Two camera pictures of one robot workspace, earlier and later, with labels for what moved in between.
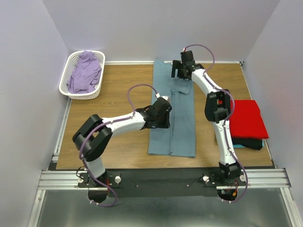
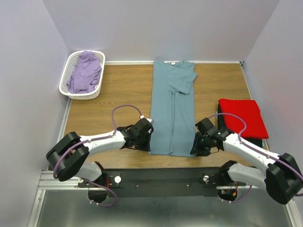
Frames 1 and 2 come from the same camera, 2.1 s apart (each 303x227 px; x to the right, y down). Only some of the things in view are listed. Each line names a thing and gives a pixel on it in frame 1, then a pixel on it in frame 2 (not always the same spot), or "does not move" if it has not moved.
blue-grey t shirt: (179, 139) does not move
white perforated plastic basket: (68, 69) does not move
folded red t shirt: (245, 121) does not move
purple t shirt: (85, 74) does not move
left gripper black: (166, 124) → (147, 147)
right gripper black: (177, 64) → (201, 152)
